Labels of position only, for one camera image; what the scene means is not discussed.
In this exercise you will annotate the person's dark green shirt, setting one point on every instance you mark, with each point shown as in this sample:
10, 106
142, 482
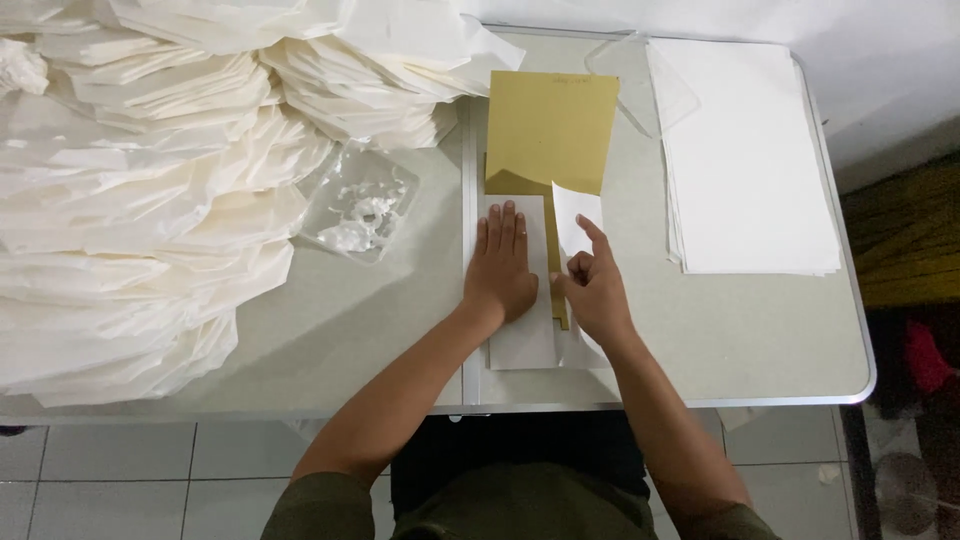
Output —
517, 502

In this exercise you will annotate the stack of flat white sheets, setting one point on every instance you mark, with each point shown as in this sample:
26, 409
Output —
750, 161

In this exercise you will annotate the yellow wooden furniture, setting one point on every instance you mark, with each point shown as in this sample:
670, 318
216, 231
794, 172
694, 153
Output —
904, 232

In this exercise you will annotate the person's left hand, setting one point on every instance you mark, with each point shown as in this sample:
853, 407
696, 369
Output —
501, 276

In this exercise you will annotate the person's right hand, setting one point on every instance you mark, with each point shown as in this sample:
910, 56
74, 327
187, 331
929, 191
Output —
596, 292

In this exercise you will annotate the red object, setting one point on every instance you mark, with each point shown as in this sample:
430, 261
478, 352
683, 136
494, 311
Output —
926, 356

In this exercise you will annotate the white paper sheet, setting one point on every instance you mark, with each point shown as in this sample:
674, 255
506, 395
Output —
529, 337

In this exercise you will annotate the clear plastic sheet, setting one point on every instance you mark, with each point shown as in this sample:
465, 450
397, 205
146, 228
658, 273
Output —
641, 79

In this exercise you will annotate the heap of folded white paper bags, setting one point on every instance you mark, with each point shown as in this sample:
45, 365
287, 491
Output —
165, 172

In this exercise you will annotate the gold cardboard template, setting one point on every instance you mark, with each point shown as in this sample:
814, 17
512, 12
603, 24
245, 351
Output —
547, 127

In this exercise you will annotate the clear plastic glue tray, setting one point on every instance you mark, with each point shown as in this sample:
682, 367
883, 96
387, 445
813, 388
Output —
360, 214

